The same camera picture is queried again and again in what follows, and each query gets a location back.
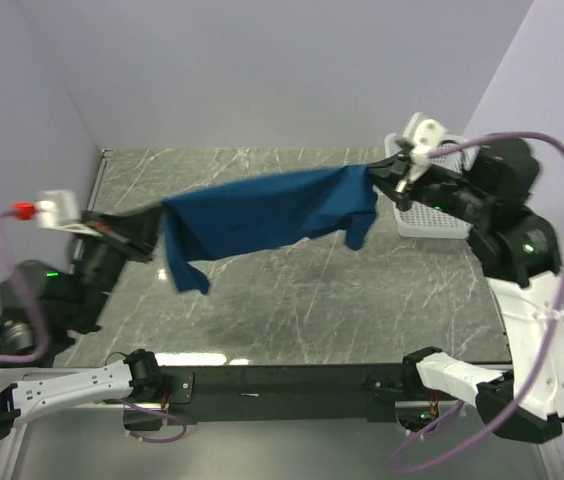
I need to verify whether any blue t-shirt with print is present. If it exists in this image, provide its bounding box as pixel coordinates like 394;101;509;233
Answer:
161;164;377;294

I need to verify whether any aluminium frame rail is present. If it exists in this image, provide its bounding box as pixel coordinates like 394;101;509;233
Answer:
0;148;564;480

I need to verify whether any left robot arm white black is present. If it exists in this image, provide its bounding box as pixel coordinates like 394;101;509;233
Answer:
0;202;165;441

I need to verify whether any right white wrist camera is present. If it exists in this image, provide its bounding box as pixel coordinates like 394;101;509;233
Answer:
396;112;447;193

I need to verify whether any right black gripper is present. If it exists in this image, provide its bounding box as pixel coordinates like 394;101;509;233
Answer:
359;148;495;223

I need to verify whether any white perforated plastic basket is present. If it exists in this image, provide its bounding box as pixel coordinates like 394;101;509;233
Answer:
384;130;478;240

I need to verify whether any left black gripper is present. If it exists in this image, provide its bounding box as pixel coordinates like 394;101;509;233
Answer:
71;200;173;329

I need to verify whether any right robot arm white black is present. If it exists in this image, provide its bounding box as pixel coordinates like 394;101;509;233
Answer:
370;134;564;444

